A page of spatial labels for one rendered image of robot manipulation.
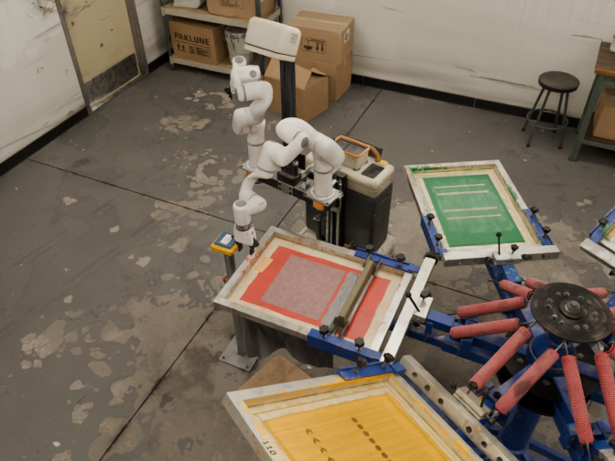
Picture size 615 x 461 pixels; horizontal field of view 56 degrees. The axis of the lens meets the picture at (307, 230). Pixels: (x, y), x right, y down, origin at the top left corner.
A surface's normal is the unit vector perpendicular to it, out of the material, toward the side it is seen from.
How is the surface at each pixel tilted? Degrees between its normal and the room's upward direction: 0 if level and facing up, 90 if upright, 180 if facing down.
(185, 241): 0
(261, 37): 64
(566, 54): 90
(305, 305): 0
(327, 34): 88
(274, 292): 0
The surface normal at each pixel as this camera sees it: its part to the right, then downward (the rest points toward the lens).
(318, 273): -0.01, -0.75
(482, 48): -0.42, 0.60
